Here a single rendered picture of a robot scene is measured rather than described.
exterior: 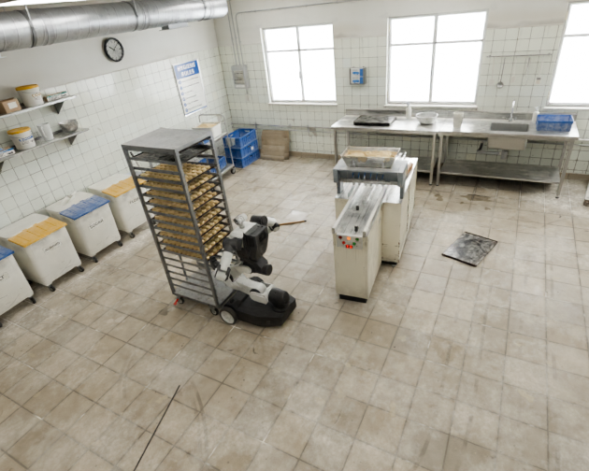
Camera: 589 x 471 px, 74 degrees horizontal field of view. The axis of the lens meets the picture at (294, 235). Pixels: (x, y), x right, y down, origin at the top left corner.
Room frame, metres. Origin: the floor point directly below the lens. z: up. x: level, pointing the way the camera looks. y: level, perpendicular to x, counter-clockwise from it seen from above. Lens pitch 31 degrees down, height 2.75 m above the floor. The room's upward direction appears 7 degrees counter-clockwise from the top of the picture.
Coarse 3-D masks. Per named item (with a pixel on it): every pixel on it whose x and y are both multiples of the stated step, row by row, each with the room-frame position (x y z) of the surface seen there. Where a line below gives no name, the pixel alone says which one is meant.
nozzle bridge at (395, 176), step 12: (336, 168) 3.82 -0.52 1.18; (348, 168) 3.78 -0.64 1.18; (360, 168) 3.74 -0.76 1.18; (372, 168) 3.70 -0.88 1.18; (384, 168) 3.66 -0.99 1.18; (396, 168) 3.63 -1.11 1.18; (336, 180) 3.81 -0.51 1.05; (348, 180) 3.79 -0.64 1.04; (360, 180) 3.73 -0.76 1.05; (372, 180) 3.69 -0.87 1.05; (384, 180) 3.66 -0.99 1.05; (396, 180) 3.62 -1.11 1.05
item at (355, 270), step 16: (352, 208) 3.52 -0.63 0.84; (368, 208) 3.48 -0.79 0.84; (352, 224) 3.21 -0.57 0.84; (336, 240) 3.10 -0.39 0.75; (368, 240) 3.01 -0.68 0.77; (336, 256) 3.11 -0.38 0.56; (352, 256) 3.03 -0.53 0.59; (368, 256) 3.00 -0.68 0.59; (336, 272) 3.11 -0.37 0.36; (352, 272) 3.04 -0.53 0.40; (368, 272) 3.00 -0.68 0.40; (336, 288) 3.12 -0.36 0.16; (352, 288) 3.04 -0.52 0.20; (368, 288) 3.00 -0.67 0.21
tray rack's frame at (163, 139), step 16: (160, 128) 3.79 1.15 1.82; (128, 144) 3.37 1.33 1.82; (144, 144) 3.32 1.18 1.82; (160, 144) 3.26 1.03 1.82; (176, 144) 3.20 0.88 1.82; (192, 144) 3.24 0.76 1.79; (128, 160) 3.39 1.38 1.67; (144, 208) 3.39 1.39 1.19; (160, 256) 3.40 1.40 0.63; (176, 288) 3.46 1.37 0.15; (192, 288) 3.43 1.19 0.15; (224, 288) 3.36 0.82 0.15; (208, 304) 3.13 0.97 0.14
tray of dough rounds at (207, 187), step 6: (204, 186) 3.41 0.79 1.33; (210, 186) 3.42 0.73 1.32; (150, 192) 3.43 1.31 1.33; (156, 192) 3.45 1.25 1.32; (162, 192) 3.42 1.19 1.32; (192, 192) 3.31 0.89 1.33; (198, 192) 3.30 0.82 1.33; (204, 192) 3.31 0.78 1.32; (174, 198) 3.24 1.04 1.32; (180, 198) 3.21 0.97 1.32; (192, 198) 3.17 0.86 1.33
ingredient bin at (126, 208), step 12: (108, 180) 5.41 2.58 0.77; (120, 180) 5.36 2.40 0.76; (132, 180) 5.37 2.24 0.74; (144, 180) 5.35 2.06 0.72; (96, 192) 5.14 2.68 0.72; (108, 192) 5.04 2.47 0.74; (120, 192) 5.04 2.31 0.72; (132, 192) 5.16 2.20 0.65; (144, 192) 5.32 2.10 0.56; (108, 204) 5.05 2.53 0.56; (120, 204) 4.97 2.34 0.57; (132, 204) 5.10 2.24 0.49; (120, 216) 4.97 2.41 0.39; (132, 216) 5.06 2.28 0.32; (144, 216) 5.22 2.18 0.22; (120, 228) 5.04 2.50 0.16; (132, 228) 5.01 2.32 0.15
